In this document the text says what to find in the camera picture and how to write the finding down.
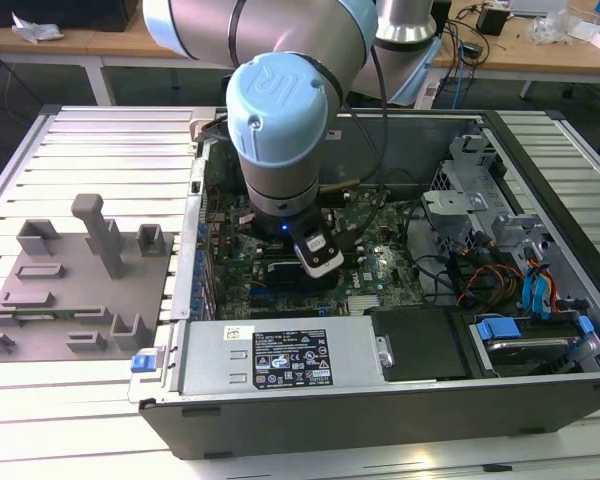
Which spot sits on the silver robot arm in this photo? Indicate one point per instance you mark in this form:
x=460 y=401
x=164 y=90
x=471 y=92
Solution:
x=280 y=100

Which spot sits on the white case sticker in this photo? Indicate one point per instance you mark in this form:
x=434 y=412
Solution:
x=335 y=136

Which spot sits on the silver finned heatsink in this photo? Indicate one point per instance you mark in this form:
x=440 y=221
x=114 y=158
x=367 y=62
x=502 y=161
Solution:
x=364 y=304

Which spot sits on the green motherboard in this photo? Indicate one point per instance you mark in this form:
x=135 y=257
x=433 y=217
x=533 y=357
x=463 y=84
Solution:
x=390 y=280

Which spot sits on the black power supply label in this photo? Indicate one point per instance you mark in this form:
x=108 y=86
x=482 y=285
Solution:
x=292 y=357

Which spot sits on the silver power supply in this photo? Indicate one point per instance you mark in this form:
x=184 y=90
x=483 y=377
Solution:
x=210 y=360

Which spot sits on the black plastic cover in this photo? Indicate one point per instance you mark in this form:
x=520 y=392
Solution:
x=420 y=345

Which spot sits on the silver drive cage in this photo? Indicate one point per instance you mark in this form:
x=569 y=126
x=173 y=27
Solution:
x=460 y=200

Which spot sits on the blue case latch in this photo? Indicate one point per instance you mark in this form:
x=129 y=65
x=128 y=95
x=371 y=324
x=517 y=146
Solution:
x=144 y=361

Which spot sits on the black and silver PC case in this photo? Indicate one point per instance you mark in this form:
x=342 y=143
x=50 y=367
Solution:
x=330 y=425

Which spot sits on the grey parts rack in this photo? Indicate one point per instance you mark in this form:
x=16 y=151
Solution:
x=80 y=300

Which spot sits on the wooden desk with white legs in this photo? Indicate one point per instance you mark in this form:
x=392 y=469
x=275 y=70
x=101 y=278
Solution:
x=530 y=57
x=130 y=50

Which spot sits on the green RAM stick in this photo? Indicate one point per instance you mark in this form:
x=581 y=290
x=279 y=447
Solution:
x=45 y=315

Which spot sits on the black power adapter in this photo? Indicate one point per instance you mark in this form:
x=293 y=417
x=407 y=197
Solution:
x=472 y=50

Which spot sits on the hard disk in blue carrier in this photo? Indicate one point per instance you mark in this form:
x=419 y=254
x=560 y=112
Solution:
x=525 y=350

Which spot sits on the small black box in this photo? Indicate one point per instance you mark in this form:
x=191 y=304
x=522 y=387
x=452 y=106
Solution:
x=492 y=22

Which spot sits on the large black box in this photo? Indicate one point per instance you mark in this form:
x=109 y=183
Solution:
x=55 y=12

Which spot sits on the crumpled white paper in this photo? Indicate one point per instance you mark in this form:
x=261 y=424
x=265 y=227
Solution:
x=35 y=30

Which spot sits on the clear plastic bags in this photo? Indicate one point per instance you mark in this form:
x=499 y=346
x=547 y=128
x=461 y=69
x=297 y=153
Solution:
x=547 y=27

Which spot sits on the silver laptop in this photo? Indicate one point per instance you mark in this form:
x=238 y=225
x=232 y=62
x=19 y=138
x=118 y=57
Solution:
x=535 y=6

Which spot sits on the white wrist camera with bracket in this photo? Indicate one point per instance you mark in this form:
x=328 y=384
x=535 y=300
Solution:
x=325 y=265

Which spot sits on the pale plastic case corner bracket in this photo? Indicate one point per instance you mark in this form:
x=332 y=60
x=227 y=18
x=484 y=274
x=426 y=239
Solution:
x=196 y=125

